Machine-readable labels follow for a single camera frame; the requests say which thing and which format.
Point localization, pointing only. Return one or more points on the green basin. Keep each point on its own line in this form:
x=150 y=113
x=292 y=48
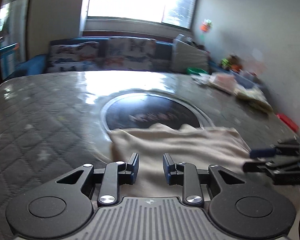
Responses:
x=197 y=70

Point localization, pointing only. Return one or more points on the folded yellow-grey garment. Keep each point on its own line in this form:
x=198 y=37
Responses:
x=255 y=98

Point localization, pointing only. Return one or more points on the butterfly print cushion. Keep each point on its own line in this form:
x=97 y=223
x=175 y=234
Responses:
x=131 y=53
x=72 y=57

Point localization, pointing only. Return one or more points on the pink and white plastic package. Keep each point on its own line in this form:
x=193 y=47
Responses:
x=223 y=82

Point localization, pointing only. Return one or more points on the clear printed storage box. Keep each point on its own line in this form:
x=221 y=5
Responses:
x=248 y=78

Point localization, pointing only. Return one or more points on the blue sofa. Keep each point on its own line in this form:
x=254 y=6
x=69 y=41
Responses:
x=35 y=66

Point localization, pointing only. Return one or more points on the white plastic bag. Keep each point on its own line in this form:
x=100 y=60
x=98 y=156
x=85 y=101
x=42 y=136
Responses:
x=201 y=79

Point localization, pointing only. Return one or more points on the cream knit garment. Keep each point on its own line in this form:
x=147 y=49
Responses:
x=190 y=145

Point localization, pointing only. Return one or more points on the grey pillow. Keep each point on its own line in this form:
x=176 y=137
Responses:
x=190 y=57

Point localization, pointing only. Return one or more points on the white and black plush toy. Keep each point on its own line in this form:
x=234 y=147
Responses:
x=186 y=40

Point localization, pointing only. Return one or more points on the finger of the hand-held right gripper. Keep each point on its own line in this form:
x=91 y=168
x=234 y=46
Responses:
x=262 y=153
x=255 y=167

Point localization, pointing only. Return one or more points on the blue cabinet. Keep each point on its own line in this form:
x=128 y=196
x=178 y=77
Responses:
x=10 y=60

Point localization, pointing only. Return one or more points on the red plastic stool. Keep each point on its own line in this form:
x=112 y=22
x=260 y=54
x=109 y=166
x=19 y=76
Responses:
x=287 y=122

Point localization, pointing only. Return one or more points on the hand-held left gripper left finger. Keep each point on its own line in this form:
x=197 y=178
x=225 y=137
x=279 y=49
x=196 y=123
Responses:
x=134 y=167

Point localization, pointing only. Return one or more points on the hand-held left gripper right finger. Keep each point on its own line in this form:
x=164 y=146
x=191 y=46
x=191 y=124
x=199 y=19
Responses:
x=167 y=170

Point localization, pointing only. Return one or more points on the round black table inset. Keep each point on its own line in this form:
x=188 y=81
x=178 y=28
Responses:
x=145 y=107

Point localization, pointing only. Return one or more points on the colourful pinwheel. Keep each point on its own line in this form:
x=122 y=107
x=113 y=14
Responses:
x=206 y=27

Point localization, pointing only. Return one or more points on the window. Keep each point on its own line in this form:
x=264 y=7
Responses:
x=140 y=0

